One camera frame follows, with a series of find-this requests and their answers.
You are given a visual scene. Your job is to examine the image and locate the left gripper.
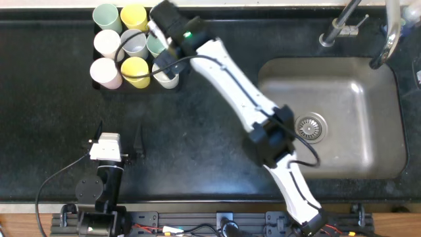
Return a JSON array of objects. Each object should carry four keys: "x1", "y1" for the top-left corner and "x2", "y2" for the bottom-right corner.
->
[{"x1": 93, "y1": 120, "x2": 146, "y2": 165}]

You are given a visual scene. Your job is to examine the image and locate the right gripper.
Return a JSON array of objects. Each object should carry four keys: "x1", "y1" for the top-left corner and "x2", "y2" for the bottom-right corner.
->
[{"x1": 153, "y1": 49, "x2": 185, "y2": 80}]

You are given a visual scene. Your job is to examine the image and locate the white cup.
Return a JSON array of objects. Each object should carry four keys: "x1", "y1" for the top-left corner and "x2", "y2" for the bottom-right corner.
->
[
  {"x1": 93, "y1": 29, "x2": 125, "y2": 63},
  {"x1": 151, "y1": 63, "x2": 180, "y2": 90}
]

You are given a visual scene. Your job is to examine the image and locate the yellow cup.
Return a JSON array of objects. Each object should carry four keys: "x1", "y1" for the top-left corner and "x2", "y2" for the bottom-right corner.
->
[
  {"x1": 120, "y1": 3, "x2": 149, "y2": 33},
  {"x1": 120, "y1": 57, "x2": 151, "y2": 90}
]

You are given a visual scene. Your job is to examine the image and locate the pink cup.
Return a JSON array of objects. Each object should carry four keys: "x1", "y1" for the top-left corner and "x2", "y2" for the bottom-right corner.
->
[{"x1": 89, "y1": 57, "x2": 123, "y2": 90}]

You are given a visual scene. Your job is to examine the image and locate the green cup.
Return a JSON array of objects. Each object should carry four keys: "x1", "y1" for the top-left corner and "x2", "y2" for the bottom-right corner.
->
[
  {"x1": 92, "y1": 3, "x2": 123, "y2": 35},
  {"x1": 146, "y1": 32, "x2": 168, "y2": 59}
]

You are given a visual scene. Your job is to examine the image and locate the grey cup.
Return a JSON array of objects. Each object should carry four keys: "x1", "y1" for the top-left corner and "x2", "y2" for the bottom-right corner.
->
[{"x1": 120, "y1": 28, "x2": 149, "y2": 60}]

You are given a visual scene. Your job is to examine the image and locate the black tray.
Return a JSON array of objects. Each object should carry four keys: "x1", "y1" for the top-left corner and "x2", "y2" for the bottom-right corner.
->
[{"x1": 91, "y1": 19, "x2": 181, "y2": 93}]

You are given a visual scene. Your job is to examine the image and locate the steel tap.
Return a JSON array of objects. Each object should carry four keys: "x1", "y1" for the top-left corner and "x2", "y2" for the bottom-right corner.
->
[{"x1": 318, "y1": 0, "x2": 403, "y2": 70}]

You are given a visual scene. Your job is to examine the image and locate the steel sink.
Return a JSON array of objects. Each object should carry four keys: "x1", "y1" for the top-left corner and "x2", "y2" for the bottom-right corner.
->
[{"x1": 257, "y1": 56, "x2": 409, "y2": 180}]

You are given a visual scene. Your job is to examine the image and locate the blue soap bottle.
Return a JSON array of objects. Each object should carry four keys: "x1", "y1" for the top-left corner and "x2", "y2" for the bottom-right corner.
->
[{"x1": 381, "y1": 3, "x2": 421, "y2": 37}]

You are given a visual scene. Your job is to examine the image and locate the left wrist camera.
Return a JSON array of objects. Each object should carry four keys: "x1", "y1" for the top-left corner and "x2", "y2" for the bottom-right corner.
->
[{"x1": 88, "y1": 132, "x2": 122, "y2": 162}]

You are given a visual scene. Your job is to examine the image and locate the black cable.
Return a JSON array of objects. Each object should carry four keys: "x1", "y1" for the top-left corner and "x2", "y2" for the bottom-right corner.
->
[
  {"x1": 113, "y1": 29, "x2": 322, "y2": 169},
  {"x1": 34, "y1": 151, "x2": 91, "y2": 237}
]

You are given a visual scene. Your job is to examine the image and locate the mounting rail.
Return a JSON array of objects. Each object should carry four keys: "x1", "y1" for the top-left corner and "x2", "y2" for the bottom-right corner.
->
[{"x1": 49, "y1": 203, "x2": 376, "y2": 237}]

